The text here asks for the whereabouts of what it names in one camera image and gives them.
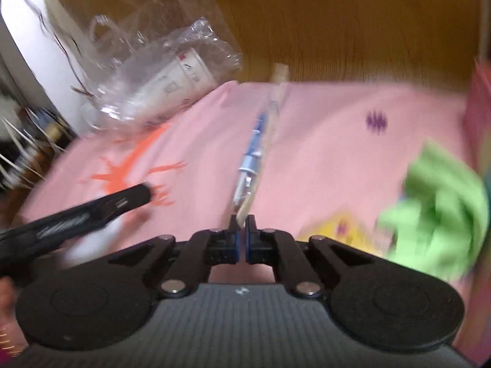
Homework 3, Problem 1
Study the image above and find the green cloth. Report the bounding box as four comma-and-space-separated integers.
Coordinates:
377, 141, 489, 282

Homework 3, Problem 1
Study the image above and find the white blue packet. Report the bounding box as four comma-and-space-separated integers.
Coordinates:
232, 63, 290, 228

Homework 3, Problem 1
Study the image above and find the yellow card case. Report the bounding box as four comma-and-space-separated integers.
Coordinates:
296, 210, 393, 257

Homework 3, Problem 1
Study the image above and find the person left hand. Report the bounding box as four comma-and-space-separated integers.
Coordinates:
0, 278, 27, 366

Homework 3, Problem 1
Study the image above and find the pink patterned bedsheet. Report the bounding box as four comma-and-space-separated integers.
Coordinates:
13, 82, 488, 367

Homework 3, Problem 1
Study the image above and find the pink tin box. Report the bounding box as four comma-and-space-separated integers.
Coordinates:
463, 61, 491, 178

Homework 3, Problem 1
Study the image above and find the white paper cup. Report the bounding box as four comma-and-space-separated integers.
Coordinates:
107, 48, 217, 125

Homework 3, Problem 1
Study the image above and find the clear plastic bag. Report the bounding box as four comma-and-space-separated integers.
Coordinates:
52, 0, 242, 133

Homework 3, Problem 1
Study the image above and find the wooden headboard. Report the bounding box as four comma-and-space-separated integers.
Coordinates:
56, 0, 485, 85

